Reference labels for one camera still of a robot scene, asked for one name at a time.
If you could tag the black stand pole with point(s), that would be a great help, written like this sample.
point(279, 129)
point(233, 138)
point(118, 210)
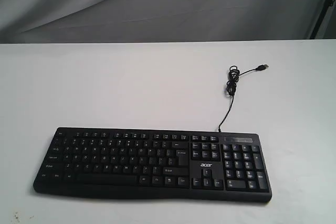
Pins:
point(327, 4)

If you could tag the grey backdrop cloth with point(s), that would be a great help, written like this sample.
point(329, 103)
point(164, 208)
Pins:
point(77, 21)

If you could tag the black acer keyboard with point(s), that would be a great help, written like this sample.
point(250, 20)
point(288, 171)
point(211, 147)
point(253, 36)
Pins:
point(154, 164)

